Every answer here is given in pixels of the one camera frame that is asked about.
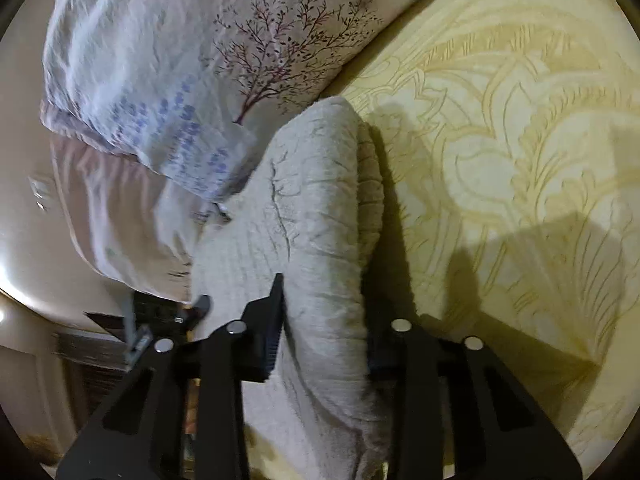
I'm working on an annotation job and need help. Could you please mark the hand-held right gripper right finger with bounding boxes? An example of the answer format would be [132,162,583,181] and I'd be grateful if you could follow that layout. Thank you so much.
[366,317,584,480]

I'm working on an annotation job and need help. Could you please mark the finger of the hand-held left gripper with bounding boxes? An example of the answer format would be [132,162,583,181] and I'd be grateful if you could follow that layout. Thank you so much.
[187,293,214,325]

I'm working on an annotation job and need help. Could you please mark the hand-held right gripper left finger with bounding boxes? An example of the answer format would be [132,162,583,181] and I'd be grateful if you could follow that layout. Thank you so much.
[55,272,286,480]

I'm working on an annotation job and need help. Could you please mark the beige cable-knit sweater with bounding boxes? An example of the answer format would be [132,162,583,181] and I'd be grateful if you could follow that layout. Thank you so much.
[187,95,417,480]

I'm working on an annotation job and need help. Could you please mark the white pillow lavender print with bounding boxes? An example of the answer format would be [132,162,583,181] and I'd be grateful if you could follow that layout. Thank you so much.
[49,132,232,307]

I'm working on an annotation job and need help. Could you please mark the white pillow tree print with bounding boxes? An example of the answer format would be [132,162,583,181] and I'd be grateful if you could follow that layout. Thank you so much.
[41,0,471,204]

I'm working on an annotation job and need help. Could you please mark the yellow patterned bed sheet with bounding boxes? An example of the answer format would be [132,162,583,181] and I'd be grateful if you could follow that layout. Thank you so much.
[320,0,640,480]

